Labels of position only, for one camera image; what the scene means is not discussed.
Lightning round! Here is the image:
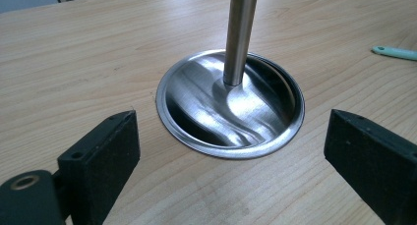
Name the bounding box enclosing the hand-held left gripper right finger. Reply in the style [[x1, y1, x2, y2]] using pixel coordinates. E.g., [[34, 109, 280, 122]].
[[324, 108, 417, 225]]

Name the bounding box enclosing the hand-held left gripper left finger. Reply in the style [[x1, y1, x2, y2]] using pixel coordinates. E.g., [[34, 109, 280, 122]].
[[57, 110, 142, 225]]

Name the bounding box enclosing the teal handled silicone spatula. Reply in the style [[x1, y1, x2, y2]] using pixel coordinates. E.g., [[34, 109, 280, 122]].
[[371, 45, 417, 62]]

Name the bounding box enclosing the steel utensil rack with hooks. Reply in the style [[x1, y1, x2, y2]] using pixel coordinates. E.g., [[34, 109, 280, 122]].
[[155, 0, 306, 160]]

